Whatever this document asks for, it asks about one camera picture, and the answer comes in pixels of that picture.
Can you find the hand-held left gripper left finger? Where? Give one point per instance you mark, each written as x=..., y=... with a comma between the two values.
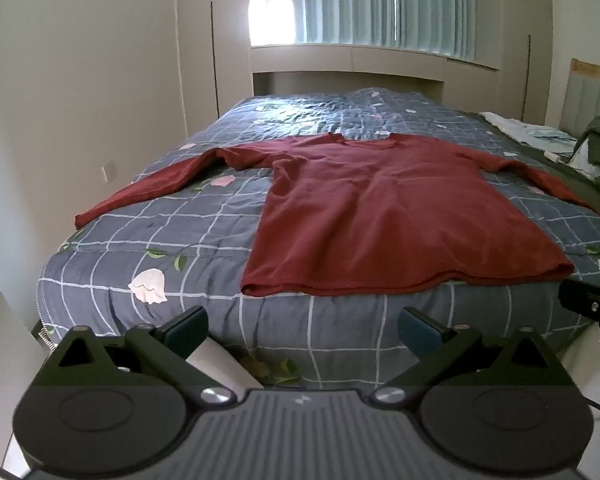
x=186, y=329

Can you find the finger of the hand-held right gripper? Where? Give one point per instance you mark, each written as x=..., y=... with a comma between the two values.
x=587, y=300

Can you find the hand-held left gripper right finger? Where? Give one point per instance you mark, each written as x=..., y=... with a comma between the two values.
x=419, y=335

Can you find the red long-sleeved shirt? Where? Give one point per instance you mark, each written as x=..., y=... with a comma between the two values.
x=380, y=210

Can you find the grey checked floral quilt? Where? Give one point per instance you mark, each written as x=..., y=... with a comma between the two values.
x=180, y=230

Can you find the dark green bed sheet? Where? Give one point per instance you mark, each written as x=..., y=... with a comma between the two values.
x=565, y=175

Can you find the white crumpled cloth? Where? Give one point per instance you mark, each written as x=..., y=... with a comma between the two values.
x=525, y=132

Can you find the padded grey headboard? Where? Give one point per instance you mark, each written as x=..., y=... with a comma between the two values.
x=587, y=92

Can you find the tall beige wardrobe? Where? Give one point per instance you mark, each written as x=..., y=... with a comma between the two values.
x=210, y=50
x=525, y=40

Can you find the beige window ledge cabinet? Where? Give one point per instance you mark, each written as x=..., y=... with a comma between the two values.
x=370, y=62

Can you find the pale pleated curtain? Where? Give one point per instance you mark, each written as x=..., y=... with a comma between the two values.
x=380, y=5

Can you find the bright window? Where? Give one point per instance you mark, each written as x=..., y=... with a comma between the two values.
x=272, y=0

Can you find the white wall socket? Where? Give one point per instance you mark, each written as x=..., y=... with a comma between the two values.
x=111, y=172

